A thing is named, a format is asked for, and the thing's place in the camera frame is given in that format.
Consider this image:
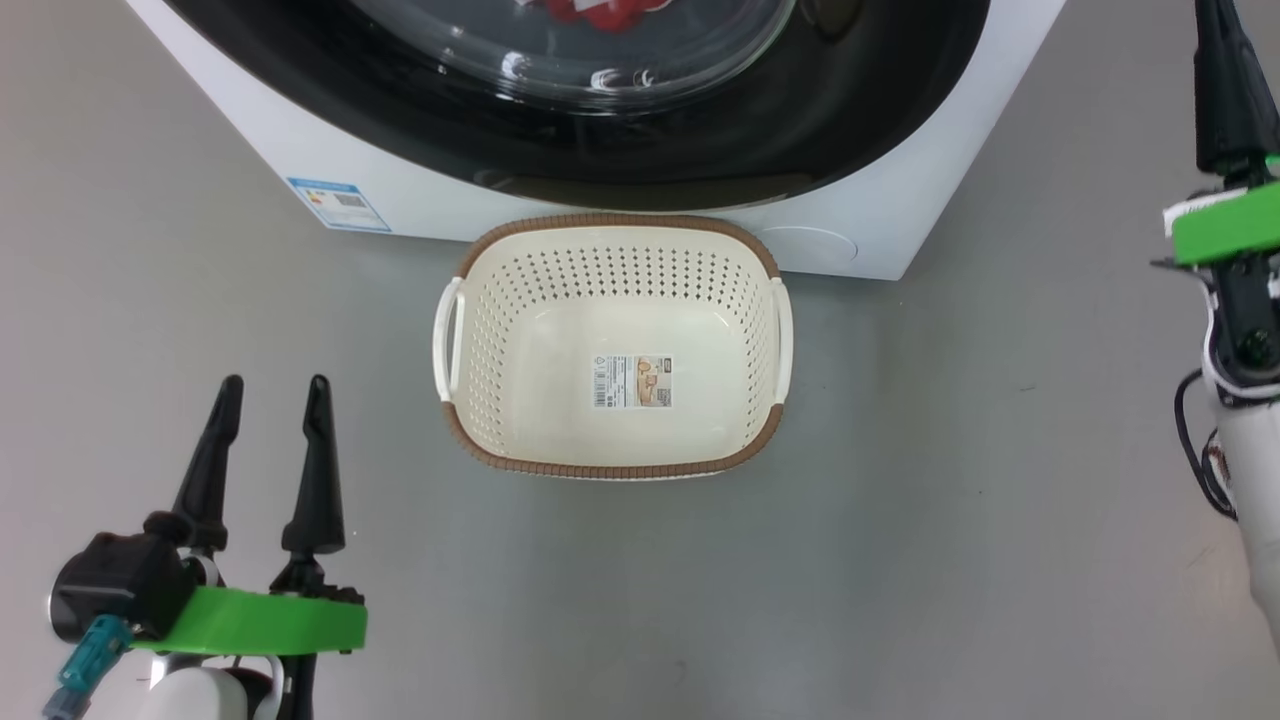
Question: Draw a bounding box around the red and white garment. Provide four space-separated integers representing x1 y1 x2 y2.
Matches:
520 0 671 33

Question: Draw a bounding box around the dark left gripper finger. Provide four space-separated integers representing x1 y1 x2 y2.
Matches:
145 375 244 553
281 375 347 556

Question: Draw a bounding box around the white front-load washing machine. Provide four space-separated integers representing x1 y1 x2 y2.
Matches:
125 0 1069 282

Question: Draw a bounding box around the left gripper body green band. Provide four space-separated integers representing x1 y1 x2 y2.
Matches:
130 548 368 663

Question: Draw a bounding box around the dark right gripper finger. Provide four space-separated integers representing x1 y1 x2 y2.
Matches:
1193 0 1280 181

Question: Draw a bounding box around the cream laundry basket brown rim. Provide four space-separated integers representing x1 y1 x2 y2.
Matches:
432 213 794 482

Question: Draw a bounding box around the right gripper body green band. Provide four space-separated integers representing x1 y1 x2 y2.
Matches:
1150 178 1280 391

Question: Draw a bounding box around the basket product label sticker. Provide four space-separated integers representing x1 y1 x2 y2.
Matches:
594 354 673 410

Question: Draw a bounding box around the blue energy label sticker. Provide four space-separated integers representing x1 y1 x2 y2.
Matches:
287 177 392 234

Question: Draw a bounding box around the black-rimmed glass washer door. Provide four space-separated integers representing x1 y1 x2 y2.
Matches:
165 0 991 213

